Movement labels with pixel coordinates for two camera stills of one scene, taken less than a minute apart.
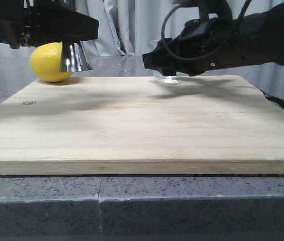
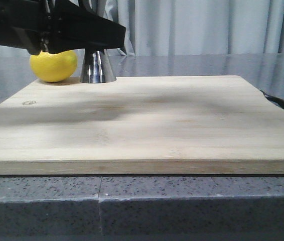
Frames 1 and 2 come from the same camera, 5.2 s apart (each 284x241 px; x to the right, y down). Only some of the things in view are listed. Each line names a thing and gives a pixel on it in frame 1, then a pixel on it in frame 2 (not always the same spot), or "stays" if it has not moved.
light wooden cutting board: (215, 125) stays
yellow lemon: (45, 62) stays
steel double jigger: (73, 57) -> (97, 67)
